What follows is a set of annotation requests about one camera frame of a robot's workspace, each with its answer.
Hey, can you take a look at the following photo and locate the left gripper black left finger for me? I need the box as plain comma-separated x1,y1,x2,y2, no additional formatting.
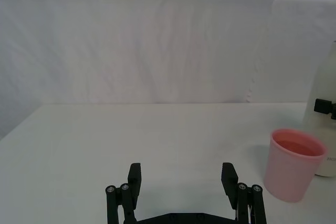
105,163,143,224

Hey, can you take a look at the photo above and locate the pink plastic cup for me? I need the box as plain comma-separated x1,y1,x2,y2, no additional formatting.
263,128,329,204

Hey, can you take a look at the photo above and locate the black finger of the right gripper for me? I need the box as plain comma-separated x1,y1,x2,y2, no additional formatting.
313,98,336,121

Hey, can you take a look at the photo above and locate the white table cloth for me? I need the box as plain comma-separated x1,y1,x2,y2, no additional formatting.
0,102,336,224

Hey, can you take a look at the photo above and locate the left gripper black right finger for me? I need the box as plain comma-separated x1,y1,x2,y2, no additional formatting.
220,162,267,224

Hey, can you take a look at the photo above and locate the white curtain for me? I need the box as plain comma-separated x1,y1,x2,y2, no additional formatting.
0,0,336,141

